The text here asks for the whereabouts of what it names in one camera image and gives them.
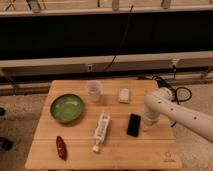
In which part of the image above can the black eraser block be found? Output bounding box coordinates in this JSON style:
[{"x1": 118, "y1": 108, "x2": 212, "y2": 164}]
[{"x1": 127, "y1": 114, "x2": 141, "y2": 137}]

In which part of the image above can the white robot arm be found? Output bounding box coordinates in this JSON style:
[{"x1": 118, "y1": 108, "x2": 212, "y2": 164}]
[{"x1": 143, "y1": 87, "x2": 213, "y2": 143}]

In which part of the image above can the clear plastic cup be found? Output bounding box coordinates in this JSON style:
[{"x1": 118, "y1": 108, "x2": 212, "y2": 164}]
[{"x1": 86, "y1": 80, "x2": 102, "y2": 102}]

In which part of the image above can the white rectangular sponge block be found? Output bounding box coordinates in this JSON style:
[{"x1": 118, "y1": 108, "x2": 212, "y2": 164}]
[{"x1": 118, "y1": 88, "x2": 130, "y2": 103}]

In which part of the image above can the white tube with cap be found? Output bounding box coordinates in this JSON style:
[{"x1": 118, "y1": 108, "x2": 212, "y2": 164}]
[{"x1": 93, "y1": 113, "x2": 110, "y2": 153}]

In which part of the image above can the green round bowl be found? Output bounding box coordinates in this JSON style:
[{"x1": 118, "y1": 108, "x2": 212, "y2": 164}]
[{"x1": 50, "y1": 94, "x2": 84, "y2": 123}]

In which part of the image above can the red chili pepper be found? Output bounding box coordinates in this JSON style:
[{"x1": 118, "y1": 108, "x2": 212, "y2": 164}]
[{"x1": 56, "y1": 136, "x2": 67, "y2": 160}]

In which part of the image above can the black caster wheel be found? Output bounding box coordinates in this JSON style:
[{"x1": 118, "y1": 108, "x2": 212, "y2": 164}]
[{"x1": 0, "y1": 137, "x2": 13, "y2": 151}]

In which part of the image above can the white wall socket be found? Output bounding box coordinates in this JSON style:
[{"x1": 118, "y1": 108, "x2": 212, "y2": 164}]
[{"x1": 88, "y1": 65, "x2": 93, "y2": 72}]

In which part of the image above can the black hanging cable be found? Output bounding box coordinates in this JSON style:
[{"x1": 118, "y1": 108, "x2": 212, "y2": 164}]
[{"x1": 101, "y1": 3, "x2": 135, "y2": 72}]

